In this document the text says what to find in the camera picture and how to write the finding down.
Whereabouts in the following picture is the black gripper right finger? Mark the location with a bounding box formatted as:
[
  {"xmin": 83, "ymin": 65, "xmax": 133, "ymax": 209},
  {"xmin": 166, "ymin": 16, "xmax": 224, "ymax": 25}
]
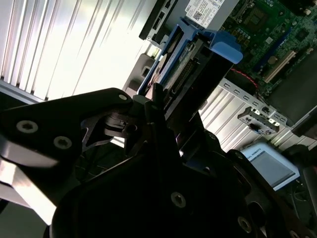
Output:
[{"xmin": 199, "ymin": 113, "xmax": 317, "ymax": 238}]

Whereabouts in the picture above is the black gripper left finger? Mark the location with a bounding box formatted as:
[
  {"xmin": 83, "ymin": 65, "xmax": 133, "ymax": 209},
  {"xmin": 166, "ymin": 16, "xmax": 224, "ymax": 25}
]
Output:
[{"xmin": 0, "ymin": 83, "xmax": 190, "ymax": 225}]

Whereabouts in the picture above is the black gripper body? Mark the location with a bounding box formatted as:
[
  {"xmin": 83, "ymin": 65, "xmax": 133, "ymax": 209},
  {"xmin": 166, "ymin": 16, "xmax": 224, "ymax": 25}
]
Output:
[{"xmin": 51, "ymin": 153, "xmax": 240, "ymax": 238}]

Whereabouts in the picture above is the hard disk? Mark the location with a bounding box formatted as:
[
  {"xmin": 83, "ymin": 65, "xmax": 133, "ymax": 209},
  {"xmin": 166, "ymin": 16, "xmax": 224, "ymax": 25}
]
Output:
[{"xmin": 137, "ymin": 16, "xmax": 244, "ymax": 176}]

